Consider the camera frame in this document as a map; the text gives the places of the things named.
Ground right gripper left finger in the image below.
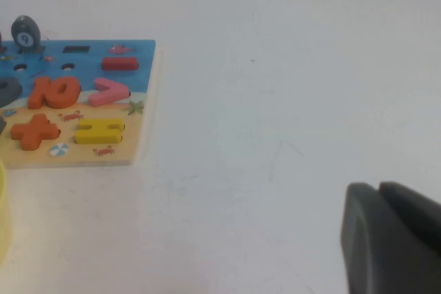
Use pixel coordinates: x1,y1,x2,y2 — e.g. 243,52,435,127
340,182,441,294

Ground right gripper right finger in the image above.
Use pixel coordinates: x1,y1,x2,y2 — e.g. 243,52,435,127
378,180,441,247

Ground orange number ten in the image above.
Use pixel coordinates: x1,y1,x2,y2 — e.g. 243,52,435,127
27,76,81,110

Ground colourful wooden puzzle board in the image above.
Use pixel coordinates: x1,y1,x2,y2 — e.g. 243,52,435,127
0,39,163,170

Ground yellow equals sign piece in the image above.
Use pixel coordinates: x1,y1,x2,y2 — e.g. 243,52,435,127
74,118,125,145

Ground pink greater-than sign piece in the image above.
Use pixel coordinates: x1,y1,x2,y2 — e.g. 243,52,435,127
88,76,132,107

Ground red minus sign piece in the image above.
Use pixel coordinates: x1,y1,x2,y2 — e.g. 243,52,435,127
101,56,140,72

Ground orange plus sign piece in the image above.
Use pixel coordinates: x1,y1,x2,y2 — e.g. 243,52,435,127
10,114,61,152

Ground yellow plastic bowl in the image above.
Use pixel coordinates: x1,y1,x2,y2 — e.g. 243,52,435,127
0,158,13,264

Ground dark grey number nine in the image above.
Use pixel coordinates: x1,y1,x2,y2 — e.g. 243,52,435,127
0,76,23,108

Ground dark grey fish nine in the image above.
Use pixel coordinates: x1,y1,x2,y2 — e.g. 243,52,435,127
10,14,42,55

